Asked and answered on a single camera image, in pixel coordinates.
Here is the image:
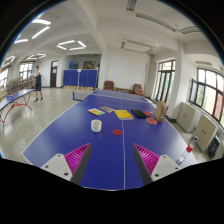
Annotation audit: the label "table tennis net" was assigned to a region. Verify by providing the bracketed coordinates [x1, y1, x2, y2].
[73, 92, 88, 101]

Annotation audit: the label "clear water bottle red label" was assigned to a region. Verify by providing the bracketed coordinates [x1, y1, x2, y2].
[176, 136, 198, 165]

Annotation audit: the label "yellow book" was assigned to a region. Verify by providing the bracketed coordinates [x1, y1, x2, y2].
[114, 110, 134, 120]

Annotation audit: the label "blue partition boards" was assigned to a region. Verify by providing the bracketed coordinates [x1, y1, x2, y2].
[63, 69, 97, 88]

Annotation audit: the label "black paddle case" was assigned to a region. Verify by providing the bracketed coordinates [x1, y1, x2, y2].
[131, 109, 146, 118]

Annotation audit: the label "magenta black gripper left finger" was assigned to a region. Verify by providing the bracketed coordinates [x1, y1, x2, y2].
[42, 143, 91, 185]

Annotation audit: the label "left brown armchair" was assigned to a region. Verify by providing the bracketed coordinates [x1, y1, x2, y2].
[103, 81, 114, 91]

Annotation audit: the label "right brown armchair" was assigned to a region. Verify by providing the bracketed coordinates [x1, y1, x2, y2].
[133, 84, 144, 96]

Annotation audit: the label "red round coaster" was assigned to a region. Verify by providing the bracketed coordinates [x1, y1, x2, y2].
[112, 129, 122, 136]

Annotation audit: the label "yellow blue booklet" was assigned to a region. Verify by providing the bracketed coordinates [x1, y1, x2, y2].
[88, 108, 105, 116]

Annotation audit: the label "brown cardboard box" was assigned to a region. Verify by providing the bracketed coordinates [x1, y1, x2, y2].
[154, 101, 167, 122]

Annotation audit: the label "white cup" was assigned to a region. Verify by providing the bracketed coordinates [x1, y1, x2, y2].
[91, 119, 102, 133]

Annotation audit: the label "grey purple booklet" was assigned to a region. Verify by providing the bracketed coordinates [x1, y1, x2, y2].
[99, 106, 114, 113]

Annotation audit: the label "far beige cabinet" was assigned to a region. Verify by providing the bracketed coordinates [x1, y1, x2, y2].
[176, 102, 201, 133]

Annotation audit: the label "beige cabinet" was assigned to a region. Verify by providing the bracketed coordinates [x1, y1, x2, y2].
[176, 102, 201, 133]
[193, 115, 217, 152]

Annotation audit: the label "dark brown door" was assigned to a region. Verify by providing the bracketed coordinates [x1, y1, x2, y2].
[50, 60, 58, 88]

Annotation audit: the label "red table tennis paddle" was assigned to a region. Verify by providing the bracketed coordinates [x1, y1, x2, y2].
[146, 118, 157, 125]

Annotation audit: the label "person in dark clothes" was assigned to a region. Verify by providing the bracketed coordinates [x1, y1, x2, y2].
[33, 66, 43, 101]

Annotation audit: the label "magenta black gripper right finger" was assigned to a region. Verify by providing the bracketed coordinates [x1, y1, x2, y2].
[132, 144, 181, 185]

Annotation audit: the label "brown armchair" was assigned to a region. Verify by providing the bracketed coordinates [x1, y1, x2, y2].
[133, 84, 144, 96]
[103, 81, 114, 91]

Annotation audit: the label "black bin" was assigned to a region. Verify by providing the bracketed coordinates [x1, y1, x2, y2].
[207, 136, 220, 159]

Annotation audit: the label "near beige cabinet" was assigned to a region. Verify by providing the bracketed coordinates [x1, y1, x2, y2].
[193, 115, 217, 152]

